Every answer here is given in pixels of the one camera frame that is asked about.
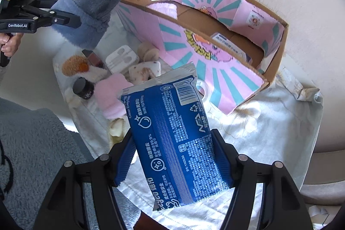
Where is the white floral cloth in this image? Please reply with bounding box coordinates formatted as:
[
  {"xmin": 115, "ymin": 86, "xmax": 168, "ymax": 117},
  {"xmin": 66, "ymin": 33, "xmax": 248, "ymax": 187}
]
[{"xmin": 52, "ymin": 14, "xmax": 324, "ymax": 230}]

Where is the small brown cosmetic box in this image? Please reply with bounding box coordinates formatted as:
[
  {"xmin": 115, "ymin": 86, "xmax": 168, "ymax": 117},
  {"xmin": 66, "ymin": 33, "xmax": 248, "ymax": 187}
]
[{"xmin": 82, "ymin": 49, "xmax": 106, "ymax": 69}]

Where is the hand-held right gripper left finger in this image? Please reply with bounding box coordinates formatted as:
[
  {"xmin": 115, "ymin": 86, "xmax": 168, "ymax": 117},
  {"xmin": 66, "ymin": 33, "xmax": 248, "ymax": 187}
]
[{"xmin": 33, "ymin": 136, "xmax": 141, "ymax": 230}]

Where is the pink printed cardboard box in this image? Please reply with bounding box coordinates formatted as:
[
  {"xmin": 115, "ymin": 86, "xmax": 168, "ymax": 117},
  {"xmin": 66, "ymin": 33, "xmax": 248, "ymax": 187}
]
[{"xmin": 117, "ymin": 0, "xmax": 289, "ymax": 116}]

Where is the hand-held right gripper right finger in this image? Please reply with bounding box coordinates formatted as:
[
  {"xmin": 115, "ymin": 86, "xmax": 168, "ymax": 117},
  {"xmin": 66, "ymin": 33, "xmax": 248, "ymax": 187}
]
[{"xmin": 210, "ymin": 129, "xmax": 313, "ymax": 230}]

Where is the brown white fuzzy sock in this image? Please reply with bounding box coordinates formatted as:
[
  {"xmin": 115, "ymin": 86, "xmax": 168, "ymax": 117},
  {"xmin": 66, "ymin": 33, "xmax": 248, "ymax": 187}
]
[{"xmin": 61, "ymin": 55, "xmax": 110, "ymax": 83}]

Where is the white earphone case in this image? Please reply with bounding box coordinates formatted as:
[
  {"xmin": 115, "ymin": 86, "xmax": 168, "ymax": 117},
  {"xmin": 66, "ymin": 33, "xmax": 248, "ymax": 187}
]
[{"xmin": 105, "ymin": 45, "xmax": 140, "ymax": 71}]

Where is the clear tape roll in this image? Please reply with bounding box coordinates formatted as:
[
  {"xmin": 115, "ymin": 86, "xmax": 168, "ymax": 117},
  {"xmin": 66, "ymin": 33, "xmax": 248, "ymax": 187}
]
[{"xmin": 196, "ymin": 80, "xmax": 214, "ymax": 102}]

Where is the small black jar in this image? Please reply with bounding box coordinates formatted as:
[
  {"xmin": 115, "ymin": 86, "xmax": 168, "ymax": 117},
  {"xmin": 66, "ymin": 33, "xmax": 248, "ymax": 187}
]
[{"xmin": 72, "ymin": 78, "xmax": 95, "ymax": 100}]

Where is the grey fuzzy mat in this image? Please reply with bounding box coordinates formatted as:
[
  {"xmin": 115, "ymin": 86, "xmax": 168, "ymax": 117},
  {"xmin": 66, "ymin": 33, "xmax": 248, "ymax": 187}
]
[{"xmin": 0, "ymin": 98, "xmax": 141, "ymax": 230}]

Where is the grey blue fuzzy sock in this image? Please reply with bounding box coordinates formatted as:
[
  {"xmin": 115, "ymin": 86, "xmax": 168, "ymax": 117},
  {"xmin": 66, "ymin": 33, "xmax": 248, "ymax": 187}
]
[{"xmin": 50, "ymin": 0, "xmax": 133, "ymax": 49}]

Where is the person's left hand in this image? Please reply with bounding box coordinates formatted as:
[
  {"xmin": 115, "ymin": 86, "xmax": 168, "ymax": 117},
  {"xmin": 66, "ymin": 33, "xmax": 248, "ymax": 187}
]
[{"xmin": 0, "ymin": 32, "xmax": 22, "ymax": 58}]

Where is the clear plastic box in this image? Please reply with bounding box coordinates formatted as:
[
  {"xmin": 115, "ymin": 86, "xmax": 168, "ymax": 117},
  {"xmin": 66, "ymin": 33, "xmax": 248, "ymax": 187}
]
[{"xmin": 210, "ymin": 32, "xmax": 253, "ymax": 64}]

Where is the beige round tape roll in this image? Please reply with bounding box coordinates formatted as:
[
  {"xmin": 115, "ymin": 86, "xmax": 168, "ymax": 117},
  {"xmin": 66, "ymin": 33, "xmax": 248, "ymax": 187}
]
[{"xmin": 137, "ymin": 41, "xmax": 160, "ymax": 61}]

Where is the cream fuzzy cloth item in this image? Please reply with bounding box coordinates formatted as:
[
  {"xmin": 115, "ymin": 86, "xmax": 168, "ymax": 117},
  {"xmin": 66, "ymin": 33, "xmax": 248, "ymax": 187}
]
[{"xmin": 108, "ymin": 117, "xmax": 128, "ymax": 145}]

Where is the blue wet wipes packet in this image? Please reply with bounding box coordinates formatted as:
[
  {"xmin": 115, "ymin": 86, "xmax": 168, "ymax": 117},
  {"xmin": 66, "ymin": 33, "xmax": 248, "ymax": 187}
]
[{"xmin": 117, "ymin": 63, "xmax": 234, "ymax": 212}]

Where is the cream spotted fuzzy sock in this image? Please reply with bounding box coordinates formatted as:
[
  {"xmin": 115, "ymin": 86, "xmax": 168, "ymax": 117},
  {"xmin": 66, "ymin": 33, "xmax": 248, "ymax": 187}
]
[{"xmin": 128, "ymin": 60, "xmax": 162, "ymax": 85}]

